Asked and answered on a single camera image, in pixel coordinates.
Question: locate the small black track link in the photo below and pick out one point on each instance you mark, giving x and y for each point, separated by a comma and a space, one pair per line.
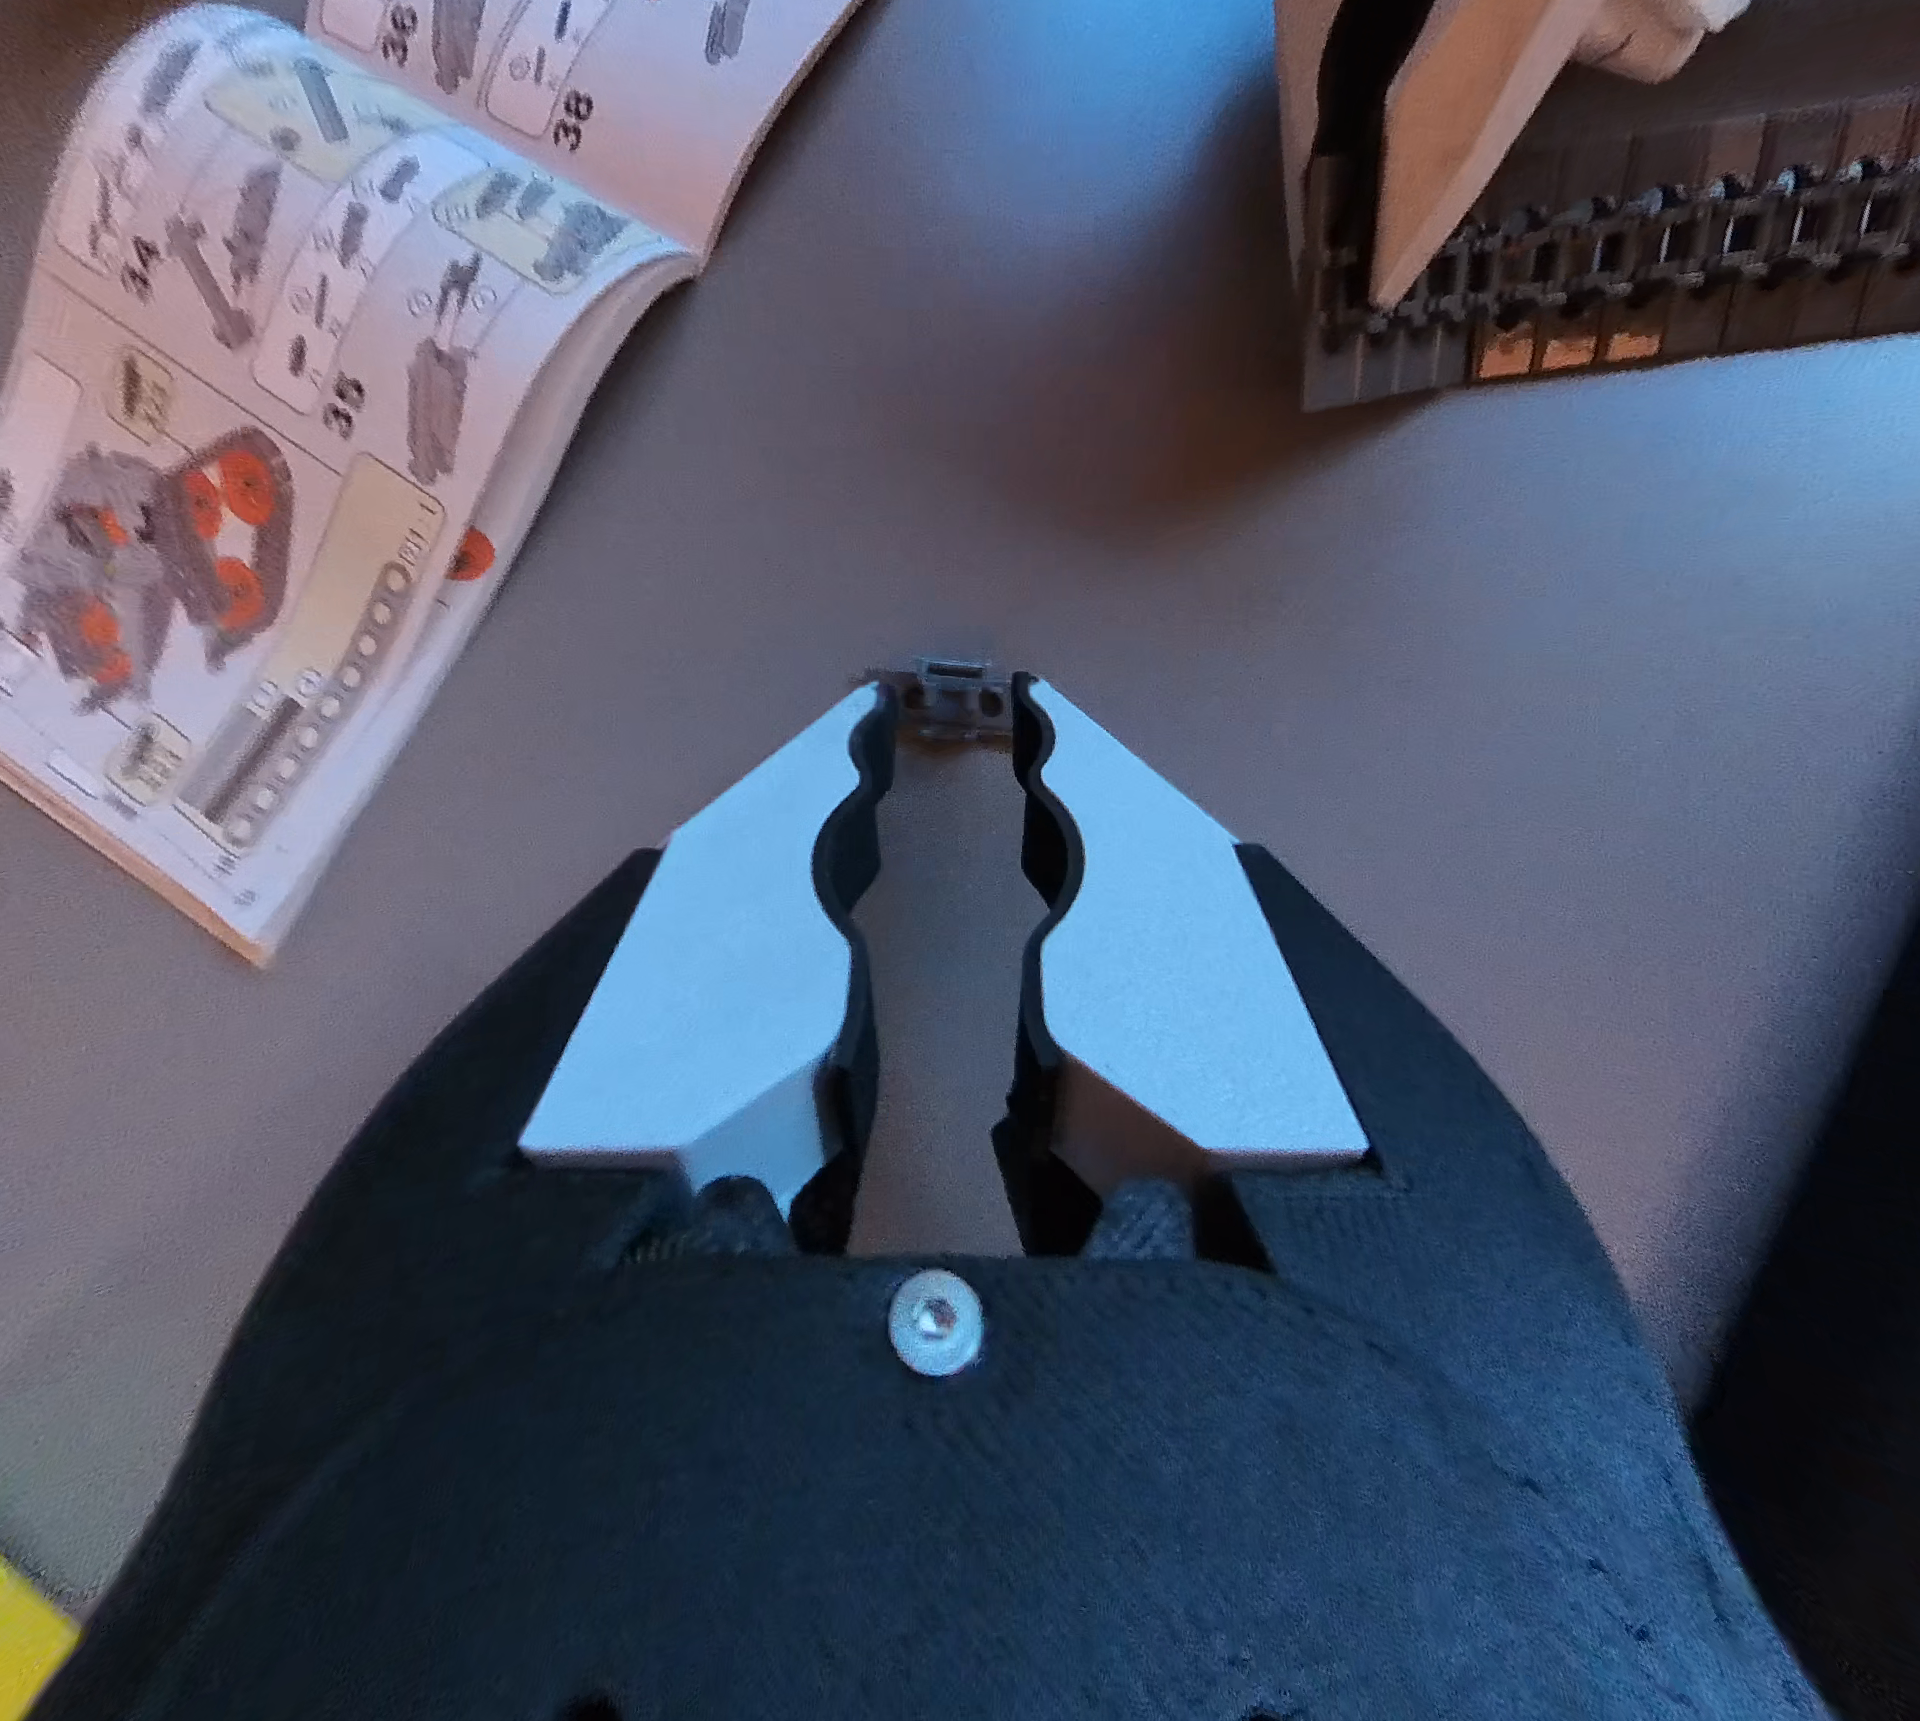
953, 698

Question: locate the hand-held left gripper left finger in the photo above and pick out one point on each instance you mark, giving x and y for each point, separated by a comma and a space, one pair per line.
705, 1001

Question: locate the grey desk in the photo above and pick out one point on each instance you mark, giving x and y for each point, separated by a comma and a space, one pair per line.
1050, 324

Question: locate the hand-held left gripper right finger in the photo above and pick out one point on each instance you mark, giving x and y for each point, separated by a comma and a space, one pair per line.
1199, 1001

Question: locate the yellow plastic bin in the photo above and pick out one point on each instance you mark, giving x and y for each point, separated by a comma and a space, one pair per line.
30, 1631

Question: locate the open instruction booklet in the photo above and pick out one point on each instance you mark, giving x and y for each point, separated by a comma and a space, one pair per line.
299, 324

